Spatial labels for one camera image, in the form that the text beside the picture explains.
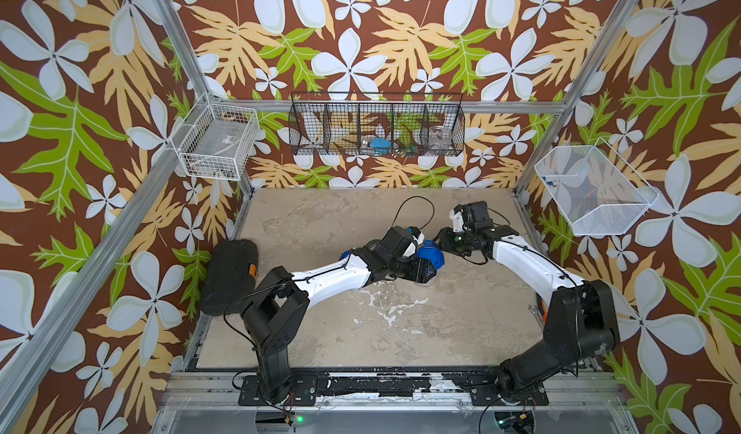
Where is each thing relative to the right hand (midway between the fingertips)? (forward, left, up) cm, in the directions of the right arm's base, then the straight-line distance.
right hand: (435, 241), depth 90 cm
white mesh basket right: (+7, -45, +16) cm, 48 cm away
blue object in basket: (+27, +17, +16) cm, 36 cm away
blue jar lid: (-5, +2, +1) cm, 6 cm away
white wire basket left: (+21, +66, +23) cm, 73 cm away
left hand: (-10, +3, +1) cm, 11 cm away
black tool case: (-9, +65, -5) cm, 65 cm away
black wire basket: (+36, +16, +19) cm, 44 cm away
